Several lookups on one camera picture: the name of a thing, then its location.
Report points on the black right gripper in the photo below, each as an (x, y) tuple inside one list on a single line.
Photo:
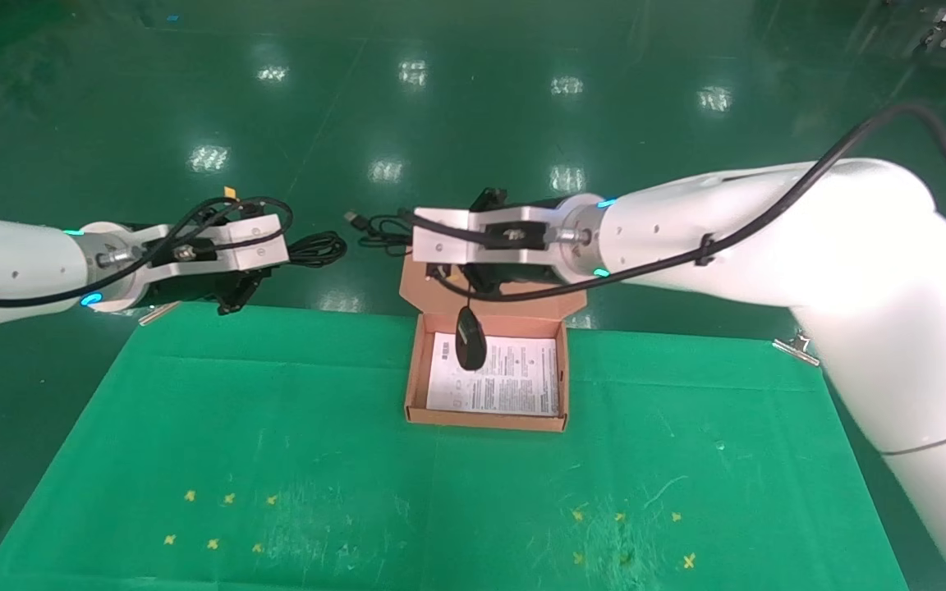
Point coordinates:
[(522, 276)]

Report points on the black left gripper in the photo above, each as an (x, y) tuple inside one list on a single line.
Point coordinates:
[(185, 286)]

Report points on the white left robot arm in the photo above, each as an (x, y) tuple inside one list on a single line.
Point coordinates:
[(5, 258)]

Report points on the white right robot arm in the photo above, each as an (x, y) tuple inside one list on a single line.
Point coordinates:
[(851, 254)]

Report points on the orange cardboard box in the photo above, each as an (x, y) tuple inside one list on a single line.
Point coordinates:
[(415, 289)]

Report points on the metal binder clip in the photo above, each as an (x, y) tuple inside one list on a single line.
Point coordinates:
[(159, 311), (797, 348)]

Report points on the white printed instruction sheet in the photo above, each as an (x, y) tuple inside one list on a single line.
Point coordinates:
[(514, 386)]

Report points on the green table mat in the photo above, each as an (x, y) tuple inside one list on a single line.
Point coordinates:
[(358, 476)]

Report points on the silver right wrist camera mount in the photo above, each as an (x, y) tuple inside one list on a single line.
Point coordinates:
[(440, 242)]

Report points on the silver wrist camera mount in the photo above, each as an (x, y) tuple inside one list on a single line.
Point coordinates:
[(440, 242), (264, 245)]

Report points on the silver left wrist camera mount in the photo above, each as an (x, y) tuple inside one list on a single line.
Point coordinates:
[(264, 245)]

